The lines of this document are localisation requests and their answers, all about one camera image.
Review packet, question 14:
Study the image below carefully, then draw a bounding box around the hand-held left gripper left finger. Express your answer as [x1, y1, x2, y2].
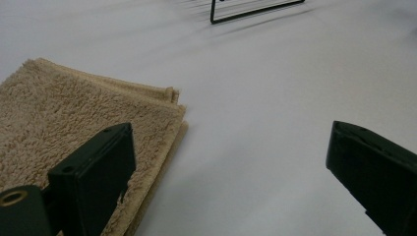
[47, 122, 137, 236]

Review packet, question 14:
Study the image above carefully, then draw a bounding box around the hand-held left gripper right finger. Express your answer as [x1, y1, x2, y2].
[326, 120, 417, 236]

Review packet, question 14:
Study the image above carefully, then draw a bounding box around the beige terry towel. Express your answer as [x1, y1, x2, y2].
[0, 57, 190, 236]

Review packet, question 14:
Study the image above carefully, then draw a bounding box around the black wire basket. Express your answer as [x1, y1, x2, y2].
[209, 0, 306, 25]

